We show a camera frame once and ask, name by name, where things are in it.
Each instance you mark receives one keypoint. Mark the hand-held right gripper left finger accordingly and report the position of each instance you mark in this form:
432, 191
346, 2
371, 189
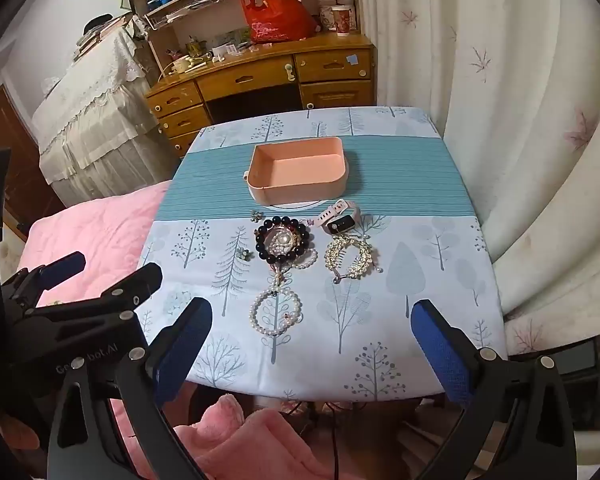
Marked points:
180, 355

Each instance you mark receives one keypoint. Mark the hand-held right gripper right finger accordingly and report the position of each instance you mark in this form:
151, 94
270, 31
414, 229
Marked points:
440, 355

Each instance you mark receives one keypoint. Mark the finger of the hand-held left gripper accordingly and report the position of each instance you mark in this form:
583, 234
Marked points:
130, 287
62, 267

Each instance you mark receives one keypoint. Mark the small flower earring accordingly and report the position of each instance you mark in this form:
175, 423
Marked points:
243, 253
255, 215

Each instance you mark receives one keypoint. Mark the pearl brooch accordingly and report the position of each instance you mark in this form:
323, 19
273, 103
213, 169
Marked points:
281, 242

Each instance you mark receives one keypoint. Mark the pink plastic tray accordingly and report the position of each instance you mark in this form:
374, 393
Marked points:
295, 165

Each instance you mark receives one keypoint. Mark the pink quilt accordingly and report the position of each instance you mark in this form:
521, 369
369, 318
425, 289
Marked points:
95, 230

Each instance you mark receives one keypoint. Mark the pink fleece clothing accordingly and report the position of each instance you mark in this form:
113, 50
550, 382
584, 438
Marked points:
260, 445

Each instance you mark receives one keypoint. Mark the brown wooden door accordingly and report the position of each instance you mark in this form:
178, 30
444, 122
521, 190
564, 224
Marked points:
10, 130

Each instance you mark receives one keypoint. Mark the cream lace furniture cover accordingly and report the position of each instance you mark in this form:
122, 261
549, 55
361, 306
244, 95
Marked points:
90, 110

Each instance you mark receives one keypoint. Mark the cream round object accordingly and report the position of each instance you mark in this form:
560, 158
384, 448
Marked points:
185, 64

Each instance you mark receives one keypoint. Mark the stack of books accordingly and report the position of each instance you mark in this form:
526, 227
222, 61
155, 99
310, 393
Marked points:
100, 32

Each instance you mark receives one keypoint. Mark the wooden desk with drawers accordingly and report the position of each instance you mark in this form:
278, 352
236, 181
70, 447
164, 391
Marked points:
260, 77

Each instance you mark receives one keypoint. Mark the cream floral curtain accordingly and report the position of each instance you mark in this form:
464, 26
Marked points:
505, 110

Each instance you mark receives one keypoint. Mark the red plastic bag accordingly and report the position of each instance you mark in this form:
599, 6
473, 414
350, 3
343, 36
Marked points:
275, 15

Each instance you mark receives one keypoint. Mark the floral ceramic jar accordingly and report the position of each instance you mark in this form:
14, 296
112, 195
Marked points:
326, 15

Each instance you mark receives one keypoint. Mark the red and white paper cup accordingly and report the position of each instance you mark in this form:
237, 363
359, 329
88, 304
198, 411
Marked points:
341, 20

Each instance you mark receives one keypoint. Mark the dark metal frame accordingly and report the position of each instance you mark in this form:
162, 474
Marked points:
580, 365

